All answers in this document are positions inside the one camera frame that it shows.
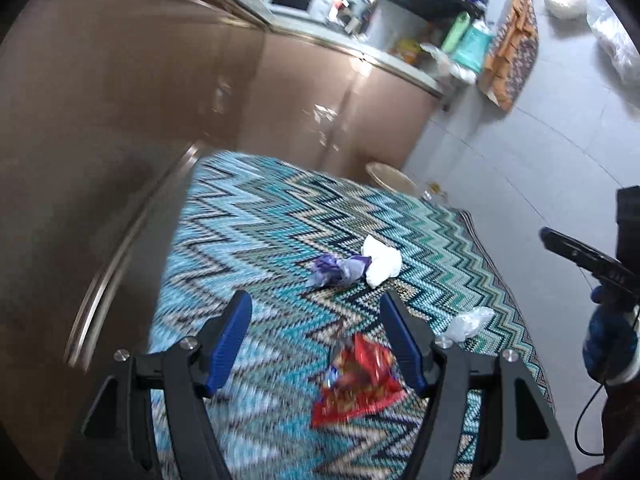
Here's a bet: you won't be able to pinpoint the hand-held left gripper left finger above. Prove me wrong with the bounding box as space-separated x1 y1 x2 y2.
55 289 254 480

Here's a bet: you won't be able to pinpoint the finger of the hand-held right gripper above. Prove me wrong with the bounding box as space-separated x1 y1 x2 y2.
538 227 627 287

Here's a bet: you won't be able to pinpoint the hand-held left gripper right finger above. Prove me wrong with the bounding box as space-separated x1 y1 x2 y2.
379 289 576 480

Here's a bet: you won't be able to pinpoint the red snack wrapper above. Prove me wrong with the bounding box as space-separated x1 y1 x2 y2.
310 332 409 429

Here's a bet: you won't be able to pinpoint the clear plastic bag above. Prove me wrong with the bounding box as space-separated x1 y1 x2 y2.
442 306 496 344

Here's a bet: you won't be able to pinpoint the white tissue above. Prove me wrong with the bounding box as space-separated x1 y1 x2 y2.
360 233 404 290

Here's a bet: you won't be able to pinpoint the purple foil wrapper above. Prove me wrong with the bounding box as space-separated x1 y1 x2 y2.
306 254 374 289

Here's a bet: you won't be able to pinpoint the person's right forearm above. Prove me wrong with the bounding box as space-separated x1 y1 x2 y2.
575 382 640 480

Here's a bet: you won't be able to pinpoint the person's right hand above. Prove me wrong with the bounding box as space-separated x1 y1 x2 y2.
582 284 640 387

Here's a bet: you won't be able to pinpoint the zigzag patterned blanket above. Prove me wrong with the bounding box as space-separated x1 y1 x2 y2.
147 152 554 480

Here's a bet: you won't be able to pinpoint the large cooking oil bottle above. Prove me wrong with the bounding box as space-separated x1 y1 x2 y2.
422 182 449 206

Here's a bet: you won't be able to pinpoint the beige round plate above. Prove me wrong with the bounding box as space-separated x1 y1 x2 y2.
364 161 416 192

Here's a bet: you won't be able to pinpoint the orange floral apron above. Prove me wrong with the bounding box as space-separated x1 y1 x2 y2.
477 0 540 111

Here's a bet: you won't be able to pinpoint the white plastic bag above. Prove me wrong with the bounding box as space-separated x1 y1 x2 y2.
419 42 479 84

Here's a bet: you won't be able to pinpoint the hanging white plastic bags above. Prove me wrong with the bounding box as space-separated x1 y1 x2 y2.
534 0 639 86

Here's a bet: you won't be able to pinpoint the teal shopping bag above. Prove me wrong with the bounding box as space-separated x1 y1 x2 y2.
442 12 495 72

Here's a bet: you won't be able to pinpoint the yellow oil bottle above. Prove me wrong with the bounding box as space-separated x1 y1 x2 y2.
389 37 424 66

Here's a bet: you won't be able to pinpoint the brown kitchen base cabinets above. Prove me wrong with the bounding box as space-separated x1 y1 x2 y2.
0 0 447 480

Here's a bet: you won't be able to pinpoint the black cable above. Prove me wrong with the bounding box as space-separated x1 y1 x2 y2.
574 379 609 457

